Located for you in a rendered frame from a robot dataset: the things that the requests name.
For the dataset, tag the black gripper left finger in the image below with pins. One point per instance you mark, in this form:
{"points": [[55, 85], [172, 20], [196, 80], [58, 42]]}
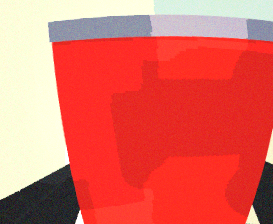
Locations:
{"points": [[50, 200]]}

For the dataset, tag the white flat bar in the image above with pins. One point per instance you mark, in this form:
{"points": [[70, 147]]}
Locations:
{"points": [[79, 218]]}

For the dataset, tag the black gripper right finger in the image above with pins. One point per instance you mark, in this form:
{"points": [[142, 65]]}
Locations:
{"points": [[263, 201]]}

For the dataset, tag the red rectangular block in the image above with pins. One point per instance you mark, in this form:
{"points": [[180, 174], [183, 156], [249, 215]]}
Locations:
{"points": [[167, 118]]}

